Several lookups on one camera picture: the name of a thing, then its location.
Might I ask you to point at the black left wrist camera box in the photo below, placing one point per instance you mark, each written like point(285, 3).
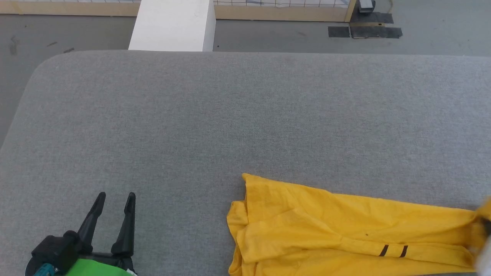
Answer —
point(53, 249)

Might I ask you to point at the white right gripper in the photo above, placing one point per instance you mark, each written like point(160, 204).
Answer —
point(485, 253)

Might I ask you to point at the lemon print partition screen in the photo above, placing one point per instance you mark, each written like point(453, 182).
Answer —
point(268, 11)

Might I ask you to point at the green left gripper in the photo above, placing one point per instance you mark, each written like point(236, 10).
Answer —
point(96, 268)

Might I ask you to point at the white rectangular box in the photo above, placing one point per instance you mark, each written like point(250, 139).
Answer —
point(172, 27)

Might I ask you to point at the yellow t-shirt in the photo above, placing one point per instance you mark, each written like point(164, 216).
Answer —
point(307, 222)

